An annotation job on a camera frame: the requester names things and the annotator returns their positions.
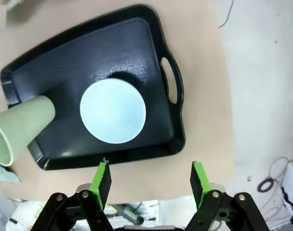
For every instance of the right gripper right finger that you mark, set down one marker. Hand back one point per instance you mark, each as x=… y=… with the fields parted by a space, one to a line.
x=209 y=207

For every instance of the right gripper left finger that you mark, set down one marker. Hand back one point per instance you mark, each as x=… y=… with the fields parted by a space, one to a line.
x=93 y=207

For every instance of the white bowl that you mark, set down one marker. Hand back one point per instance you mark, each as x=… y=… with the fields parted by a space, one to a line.
x=112 y=110

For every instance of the teal cloth mat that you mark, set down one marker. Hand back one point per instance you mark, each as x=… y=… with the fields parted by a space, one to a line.
x=4 y=174

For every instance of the pale green tall cup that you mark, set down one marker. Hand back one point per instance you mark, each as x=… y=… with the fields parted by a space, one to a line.
x=23 y=120

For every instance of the black serving tray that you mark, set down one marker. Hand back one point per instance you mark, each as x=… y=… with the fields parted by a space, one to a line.
x=88 y=60

